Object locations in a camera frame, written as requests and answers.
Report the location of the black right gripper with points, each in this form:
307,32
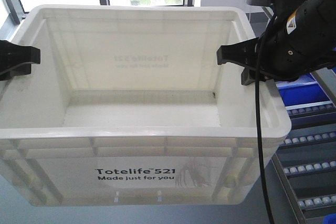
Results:
304,42

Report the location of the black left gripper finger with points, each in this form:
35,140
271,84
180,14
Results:
13,54
22,70

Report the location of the white plastic Totelife bin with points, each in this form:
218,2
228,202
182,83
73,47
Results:
129,106

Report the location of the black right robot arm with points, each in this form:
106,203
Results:
281,12

